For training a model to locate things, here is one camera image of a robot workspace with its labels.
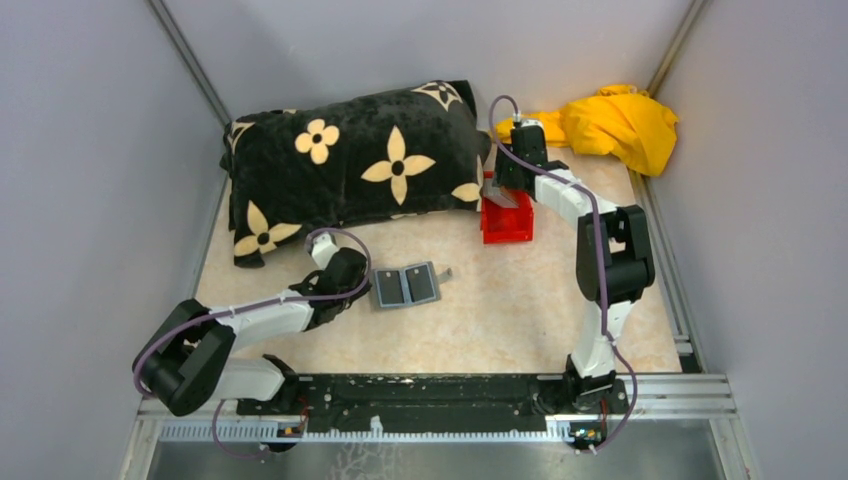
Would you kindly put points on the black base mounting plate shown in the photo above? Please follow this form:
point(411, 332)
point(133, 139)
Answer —
point(419, 404)

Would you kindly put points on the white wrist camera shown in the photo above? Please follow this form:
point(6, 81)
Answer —
point(322, 248)
point(526, 119)

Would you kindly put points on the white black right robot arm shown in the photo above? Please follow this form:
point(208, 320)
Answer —
point(613, 264)

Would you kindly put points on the grey leather card holder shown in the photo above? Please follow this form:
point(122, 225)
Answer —
point(439, 278)

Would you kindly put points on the red plastic bin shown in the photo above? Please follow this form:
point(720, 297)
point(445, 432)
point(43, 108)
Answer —
point(501, 225)

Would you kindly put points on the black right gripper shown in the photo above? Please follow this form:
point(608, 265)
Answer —
point(501, 172)

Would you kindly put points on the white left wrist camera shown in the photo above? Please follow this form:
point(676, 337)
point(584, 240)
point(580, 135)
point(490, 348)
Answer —
point(322, 248)

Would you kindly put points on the black floral pillow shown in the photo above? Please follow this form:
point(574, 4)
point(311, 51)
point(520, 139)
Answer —
point(374, 158)

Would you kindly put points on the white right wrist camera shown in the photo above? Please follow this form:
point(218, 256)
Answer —
point(526, 119)

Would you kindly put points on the black credit card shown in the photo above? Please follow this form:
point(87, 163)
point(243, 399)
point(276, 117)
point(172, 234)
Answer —
point(390, 289)

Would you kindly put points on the stack of credit cards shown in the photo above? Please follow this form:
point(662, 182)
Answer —
point(501, 197)

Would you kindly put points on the yellow cloth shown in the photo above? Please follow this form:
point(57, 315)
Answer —
point(618, 120)

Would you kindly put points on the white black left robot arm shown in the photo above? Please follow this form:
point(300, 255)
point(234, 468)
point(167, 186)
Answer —
point(190, 360)

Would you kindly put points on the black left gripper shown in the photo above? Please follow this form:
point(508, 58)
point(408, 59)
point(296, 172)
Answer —
point(358, 295)

